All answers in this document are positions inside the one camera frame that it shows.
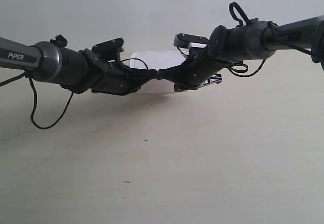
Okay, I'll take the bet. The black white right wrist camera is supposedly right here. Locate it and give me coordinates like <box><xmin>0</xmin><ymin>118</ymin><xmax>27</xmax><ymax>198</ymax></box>
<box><xmin>173</xmin><ymin>33</ymin><xmax>209</xmax><ymax>57</ymax></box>

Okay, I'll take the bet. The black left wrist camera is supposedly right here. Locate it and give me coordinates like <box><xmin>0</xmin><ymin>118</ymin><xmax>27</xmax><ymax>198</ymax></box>
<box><xmin>91</xmin><ymin>37</ymin><xmax>125</xmax><ymax>62</ymax></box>

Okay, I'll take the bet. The white lidded plastic container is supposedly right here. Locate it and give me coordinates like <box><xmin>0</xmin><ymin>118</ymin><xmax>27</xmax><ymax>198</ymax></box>
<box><xmin>130</xmin><ymin>50</ymin><xmax>185</xmax><ymax>94</ymax></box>

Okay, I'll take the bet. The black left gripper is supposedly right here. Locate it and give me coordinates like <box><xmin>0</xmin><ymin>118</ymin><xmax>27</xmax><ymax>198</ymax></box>
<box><xmin>91</xmin><ymin>62</ymin><xmax>158</xmax><ymax>96</ymax></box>

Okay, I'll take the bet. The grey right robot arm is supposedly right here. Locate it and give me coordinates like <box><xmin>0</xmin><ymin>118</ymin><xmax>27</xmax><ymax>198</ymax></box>
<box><xmin>157</xmin><ymin>16</ymin><xmax>323</xmax><ymax>90</ymax></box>

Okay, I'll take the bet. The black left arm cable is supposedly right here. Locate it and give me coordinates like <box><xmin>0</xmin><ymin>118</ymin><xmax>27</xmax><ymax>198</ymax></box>
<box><xmin>0</xmin><ymin>58</ymin><xmax>150</xmax><ymax>129</ymax></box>

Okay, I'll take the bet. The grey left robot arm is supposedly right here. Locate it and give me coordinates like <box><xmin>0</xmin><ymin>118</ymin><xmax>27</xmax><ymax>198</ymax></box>
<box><xmin>1</xmin><ymin>35</ymin><xmax>158</xmax><ymax>96</ymax></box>

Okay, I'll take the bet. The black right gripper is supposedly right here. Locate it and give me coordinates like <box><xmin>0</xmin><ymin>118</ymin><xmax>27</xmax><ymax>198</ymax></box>
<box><xmin>157</xmin><ymin>47</ymin><xmax>234</xmax><ymax>92</ymax></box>

